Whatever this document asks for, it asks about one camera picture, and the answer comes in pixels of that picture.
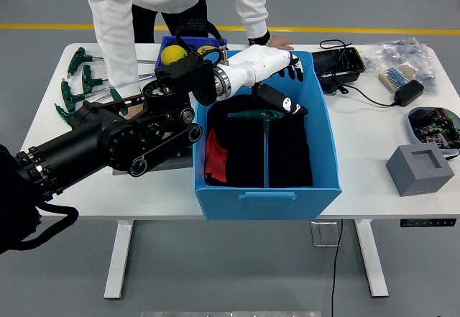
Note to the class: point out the person's right hand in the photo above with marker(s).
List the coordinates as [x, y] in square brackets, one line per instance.
[133, 110]

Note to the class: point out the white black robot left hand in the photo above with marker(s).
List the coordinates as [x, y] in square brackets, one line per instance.
[258, 63]

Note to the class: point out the person's left hand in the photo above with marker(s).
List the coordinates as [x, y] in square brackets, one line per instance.
[280, 41]

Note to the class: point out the person's right forearm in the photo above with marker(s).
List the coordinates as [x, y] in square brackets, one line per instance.
[118, 69]

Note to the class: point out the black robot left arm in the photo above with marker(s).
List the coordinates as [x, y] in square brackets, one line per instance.
[79, 148]

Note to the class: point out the person's left forearm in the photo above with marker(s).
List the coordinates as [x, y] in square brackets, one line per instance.
[255, 22]

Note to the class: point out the light blue plastic storage box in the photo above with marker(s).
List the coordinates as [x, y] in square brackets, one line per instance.
[266, 207]

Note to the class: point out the metal floor socket box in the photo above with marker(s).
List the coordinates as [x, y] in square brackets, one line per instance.
[323, 234]

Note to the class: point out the black wristband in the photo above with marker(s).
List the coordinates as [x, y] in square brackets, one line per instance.
[258, 40]

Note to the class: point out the yellow tape measure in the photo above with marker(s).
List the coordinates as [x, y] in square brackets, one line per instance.
[205, 49]

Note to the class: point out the black plastic tray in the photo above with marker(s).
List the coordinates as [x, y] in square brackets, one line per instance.
[338, 65]

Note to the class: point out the yellow lemon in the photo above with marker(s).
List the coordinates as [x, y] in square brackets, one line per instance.
[172, 54]

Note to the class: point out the small dark blue bin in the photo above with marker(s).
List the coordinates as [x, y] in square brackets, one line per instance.
[166, 41]

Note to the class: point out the black cloth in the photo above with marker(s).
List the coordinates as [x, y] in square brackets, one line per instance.
[237, 144]

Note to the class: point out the red cloth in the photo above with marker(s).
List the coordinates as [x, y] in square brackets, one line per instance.
[215, 159]

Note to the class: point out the clear bag of blue components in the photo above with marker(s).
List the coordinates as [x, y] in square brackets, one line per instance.
[399, 52]

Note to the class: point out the taped resistor strip bundle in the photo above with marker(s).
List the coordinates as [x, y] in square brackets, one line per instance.
[395, 76]

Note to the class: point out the black power adapter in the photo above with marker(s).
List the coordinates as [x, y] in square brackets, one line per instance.
[409, 92]

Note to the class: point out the white table leg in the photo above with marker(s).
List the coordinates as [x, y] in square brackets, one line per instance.
[372, 259]
[118, 259]

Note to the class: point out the pale blue dish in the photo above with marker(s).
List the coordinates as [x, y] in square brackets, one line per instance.
[411, 126]

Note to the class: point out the pile of electronic parts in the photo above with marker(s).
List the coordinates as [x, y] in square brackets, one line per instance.
[431, 130]

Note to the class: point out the grey foam block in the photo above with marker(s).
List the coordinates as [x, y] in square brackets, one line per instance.
[413, 180]

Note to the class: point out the black table control panel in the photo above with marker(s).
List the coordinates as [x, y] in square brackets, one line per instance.
[427, 223]

